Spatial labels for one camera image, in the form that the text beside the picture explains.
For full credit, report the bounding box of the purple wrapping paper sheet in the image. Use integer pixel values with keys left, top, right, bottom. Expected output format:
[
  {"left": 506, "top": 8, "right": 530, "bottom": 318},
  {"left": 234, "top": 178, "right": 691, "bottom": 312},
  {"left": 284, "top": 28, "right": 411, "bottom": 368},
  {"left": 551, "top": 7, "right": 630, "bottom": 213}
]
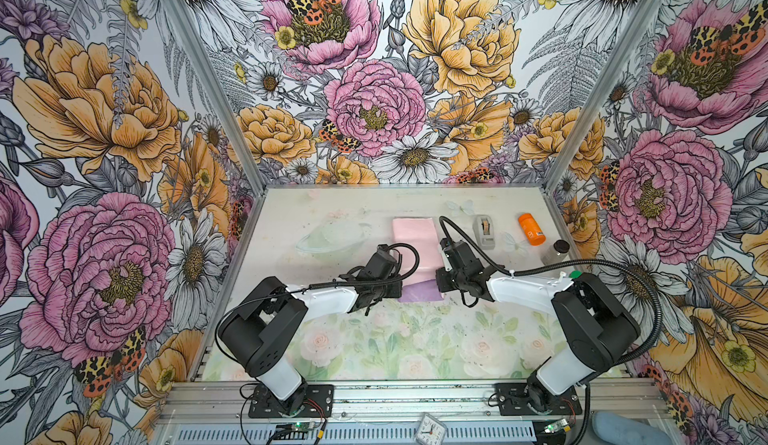
[{"left": 392, "top": 217, "right": 444, "bottom": 303}]

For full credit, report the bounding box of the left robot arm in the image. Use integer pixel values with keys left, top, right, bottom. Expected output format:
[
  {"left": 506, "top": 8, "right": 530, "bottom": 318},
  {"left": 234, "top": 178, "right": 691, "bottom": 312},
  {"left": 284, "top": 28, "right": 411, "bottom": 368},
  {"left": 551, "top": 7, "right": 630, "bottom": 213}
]
[{"left": 215, "top": 275, "right": 403, "bottom": 408}]

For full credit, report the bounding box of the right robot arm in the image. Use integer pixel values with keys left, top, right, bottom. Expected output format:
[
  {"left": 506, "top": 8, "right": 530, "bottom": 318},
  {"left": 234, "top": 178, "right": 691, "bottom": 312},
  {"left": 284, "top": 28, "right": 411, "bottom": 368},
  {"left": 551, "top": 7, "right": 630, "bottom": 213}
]
[{"left": 436, "top": 266, "right": 640, "bottom": 414}]

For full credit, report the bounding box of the grey tape dispenser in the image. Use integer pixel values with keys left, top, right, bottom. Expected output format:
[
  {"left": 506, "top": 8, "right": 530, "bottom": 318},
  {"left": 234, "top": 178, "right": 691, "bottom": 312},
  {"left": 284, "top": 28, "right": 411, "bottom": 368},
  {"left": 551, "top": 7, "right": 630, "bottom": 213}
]
[{"left": 473, "top": 214, "right": 496, "bottom": 250}]

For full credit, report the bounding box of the orange bottle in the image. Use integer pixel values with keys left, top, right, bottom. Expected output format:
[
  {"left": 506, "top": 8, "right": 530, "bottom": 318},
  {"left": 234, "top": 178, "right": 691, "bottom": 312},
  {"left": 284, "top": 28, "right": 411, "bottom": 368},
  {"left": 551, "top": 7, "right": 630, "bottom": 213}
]
[{"left": 518, "top": 213, "right": 546, "bottom": 246}]

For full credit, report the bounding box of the clear bottle black cap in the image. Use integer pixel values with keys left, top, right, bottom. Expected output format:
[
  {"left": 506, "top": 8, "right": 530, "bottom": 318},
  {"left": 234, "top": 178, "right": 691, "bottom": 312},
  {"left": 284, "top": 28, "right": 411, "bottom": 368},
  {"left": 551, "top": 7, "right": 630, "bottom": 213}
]
[{"left": 541, "top": 239, "right": 571, "bottom": 265}]

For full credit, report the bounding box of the small white clock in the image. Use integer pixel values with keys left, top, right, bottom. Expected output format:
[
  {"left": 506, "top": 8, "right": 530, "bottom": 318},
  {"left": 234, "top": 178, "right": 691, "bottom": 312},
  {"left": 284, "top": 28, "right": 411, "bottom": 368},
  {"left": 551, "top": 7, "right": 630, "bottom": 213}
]
[{"left": 414, "top": 413, "right": 447, "bottom": 445}]

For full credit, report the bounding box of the blue grey cloth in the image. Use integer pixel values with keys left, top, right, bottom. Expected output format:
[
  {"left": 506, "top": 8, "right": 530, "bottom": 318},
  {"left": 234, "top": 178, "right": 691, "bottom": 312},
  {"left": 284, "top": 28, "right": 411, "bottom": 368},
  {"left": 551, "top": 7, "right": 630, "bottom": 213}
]
[{"left": 591, "top": 411, "right": 673, "bottom": 445}]

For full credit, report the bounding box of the left black cable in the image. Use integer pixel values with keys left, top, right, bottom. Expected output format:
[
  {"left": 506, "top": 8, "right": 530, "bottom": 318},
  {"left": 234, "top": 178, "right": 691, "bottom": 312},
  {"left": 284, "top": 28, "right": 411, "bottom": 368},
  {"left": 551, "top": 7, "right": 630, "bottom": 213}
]
[{"left": 214, "top": 242, "right": 421, "bottom": 380}]

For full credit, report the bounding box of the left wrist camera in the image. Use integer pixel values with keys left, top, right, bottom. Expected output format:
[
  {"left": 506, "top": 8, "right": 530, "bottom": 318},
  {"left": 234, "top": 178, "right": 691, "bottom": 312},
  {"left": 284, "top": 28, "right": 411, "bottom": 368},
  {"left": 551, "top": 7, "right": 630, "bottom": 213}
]
[{"left": 359, "top": 248, "right": 400, "bottom": 280}]

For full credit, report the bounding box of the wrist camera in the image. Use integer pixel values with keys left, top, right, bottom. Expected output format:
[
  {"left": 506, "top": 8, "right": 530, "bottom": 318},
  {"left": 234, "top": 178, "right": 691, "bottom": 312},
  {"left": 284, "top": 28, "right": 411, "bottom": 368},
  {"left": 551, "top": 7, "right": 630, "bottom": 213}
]
[
  {"left": 440, "top": 238, "right": 481, "bottom": 270},
  {"left": 359, "top": 248, "right": 400, "bottom": 280}
]

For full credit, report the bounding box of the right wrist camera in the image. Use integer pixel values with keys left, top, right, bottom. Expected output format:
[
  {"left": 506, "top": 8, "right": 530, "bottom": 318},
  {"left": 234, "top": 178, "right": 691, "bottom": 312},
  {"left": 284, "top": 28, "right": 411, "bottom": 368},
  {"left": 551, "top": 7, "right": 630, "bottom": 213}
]
[{"left": 440, "top": 238, "right": 481, "bottom": 270}]

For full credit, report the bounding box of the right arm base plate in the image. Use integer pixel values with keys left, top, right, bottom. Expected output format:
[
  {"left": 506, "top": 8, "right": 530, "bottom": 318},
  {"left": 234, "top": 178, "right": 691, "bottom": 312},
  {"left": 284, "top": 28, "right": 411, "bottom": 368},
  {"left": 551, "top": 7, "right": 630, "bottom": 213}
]
[{"left": 494, "top": 382, "right": 583, "bottom": 416}]

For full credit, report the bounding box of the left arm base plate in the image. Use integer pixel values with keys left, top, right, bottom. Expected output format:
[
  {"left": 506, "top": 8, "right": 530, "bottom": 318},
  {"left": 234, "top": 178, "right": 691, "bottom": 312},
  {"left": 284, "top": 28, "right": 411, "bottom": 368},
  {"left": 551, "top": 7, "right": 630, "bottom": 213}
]
[{"left": 247, "top": 383, "right": 335, "bottom": 419}]

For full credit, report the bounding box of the right black corrugated cable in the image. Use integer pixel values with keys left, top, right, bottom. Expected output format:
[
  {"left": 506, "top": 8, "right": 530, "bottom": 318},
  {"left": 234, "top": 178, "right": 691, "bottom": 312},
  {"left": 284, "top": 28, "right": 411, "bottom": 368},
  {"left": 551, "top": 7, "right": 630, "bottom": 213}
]
[{"left": 439, "top": 215, "right": 664, "bottom": 445}]

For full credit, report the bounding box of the aluminium front rail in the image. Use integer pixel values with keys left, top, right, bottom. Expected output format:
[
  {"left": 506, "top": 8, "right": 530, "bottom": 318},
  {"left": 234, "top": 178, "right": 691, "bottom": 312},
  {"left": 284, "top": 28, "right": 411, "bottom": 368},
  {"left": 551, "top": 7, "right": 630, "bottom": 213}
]
[{"left": 158, "top": 378, "right": 669, "bottom": 425}]

